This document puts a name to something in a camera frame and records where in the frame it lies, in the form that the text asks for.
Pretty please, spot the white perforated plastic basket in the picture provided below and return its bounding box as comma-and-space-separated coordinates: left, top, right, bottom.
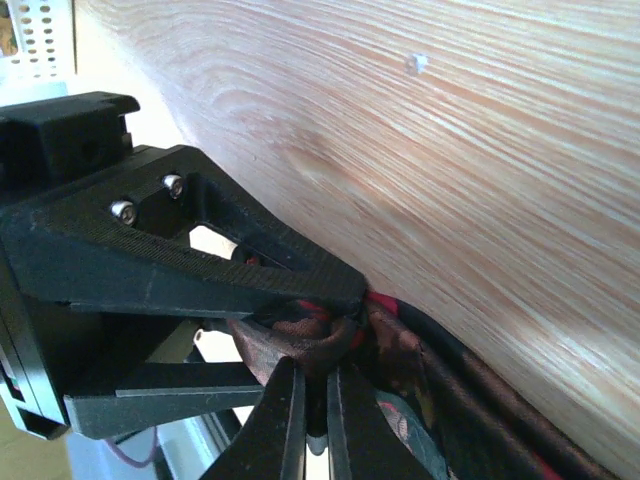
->
1, 0, 76, 85

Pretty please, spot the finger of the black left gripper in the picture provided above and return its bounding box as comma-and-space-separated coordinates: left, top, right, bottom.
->
64, 362, 263, 439

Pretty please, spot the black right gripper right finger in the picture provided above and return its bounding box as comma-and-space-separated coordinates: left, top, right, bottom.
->
327, 363, 431, 480

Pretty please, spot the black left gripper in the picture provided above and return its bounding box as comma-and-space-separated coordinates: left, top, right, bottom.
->
1, 92, 366, 439

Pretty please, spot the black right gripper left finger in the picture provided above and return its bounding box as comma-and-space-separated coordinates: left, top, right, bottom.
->
202, 357, 306, 480

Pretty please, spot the brown red patterned tie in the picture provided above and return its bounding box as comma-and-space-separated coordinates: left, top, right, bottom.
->
228, 292, 610, 479

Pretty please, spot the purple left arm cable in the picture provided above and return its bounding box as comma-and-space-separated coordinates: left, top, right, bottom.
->
107, 424, 161, 470

